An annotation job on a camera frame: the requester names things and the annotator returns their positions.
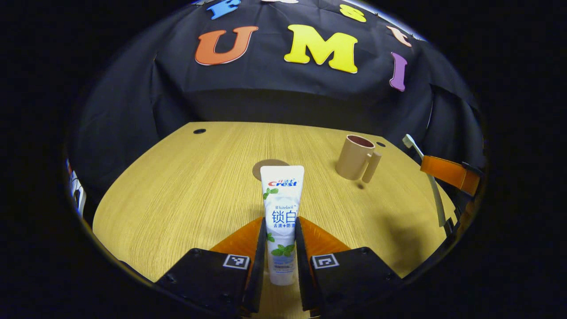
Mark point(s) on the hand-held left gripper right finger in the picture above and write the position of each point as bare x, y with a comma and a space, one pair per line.
303, 274

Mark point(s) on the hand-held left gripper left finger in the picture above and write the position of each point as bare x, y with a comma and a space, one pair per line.
260, 270

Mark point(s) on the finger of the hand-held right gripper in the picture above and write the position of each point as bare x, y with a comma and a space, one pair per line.
447, 173

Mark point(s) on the white toothbrush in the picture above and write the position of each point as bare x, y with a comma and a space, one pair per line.
436, 195

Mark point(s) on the white toothpaste tube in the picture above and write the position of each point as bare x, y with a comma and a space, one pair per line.
282, 212

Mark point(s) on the beige cup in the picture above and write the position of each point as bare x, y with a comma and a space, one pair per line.
352, 159

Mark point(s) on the round brown coaster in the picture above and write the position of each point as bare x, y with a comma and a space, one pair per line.
268, 163

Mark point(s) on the black backdrop cloth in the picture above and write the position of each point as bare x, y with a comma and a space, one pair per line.
274, 93

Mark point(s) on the white device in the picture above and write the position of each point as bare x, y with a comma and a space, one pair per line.
79, 195

